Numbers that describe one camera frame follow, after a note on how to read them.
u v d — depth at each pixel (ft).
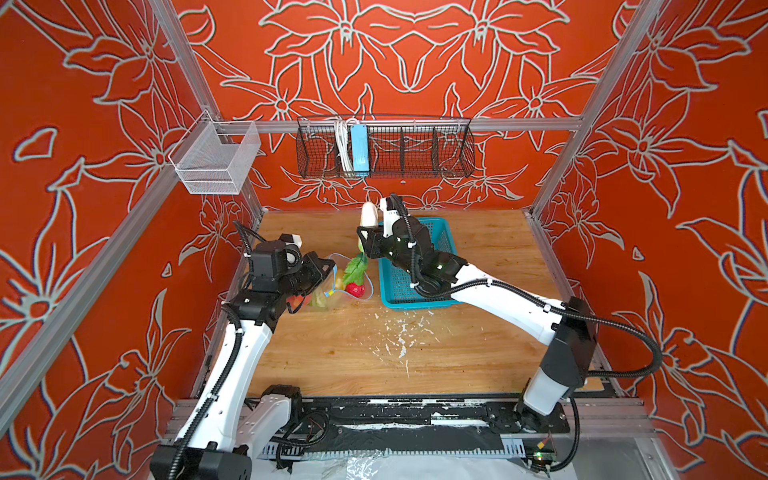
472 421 2.42
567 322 1.48
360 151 2.95
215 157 3.04
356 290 2.74
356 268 2.40
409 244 1.72
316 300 2.86
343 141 2.90
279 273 1.81
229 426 1.33
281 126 3.02
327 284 2.40
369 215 2.29
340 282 2.48
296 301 2.75
